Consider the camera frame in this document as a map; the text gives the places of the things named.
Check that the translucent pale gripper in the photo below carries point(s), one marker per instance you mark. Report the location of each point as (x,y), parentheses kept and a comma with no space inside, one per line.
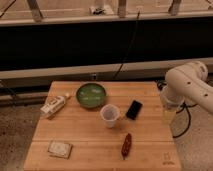
(171,101)

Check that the white ceramic cup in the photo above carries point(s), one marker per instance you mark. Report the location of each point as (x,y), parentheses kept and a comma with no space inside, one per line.
(110,114)

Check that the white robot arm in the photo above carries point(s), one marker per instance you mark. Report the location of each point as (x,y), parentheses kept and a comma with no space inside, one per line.
(183,82)

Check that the green ceramic bowl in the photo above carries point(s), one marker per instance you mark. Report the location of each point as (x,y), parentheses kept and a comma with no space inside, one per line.
(91,95)

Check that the black smartphone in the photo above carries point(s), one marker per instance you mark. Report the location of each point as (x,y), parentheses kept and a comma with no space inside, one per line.
(133,110)

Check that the small dark object on ledge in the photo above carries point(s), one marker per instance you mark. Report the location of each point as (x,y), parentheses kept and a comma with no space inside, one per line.
(97,10)

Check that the white tube with label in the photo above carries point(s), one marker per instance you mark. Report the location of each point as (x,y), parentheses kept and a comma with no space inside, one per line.
(54,105)

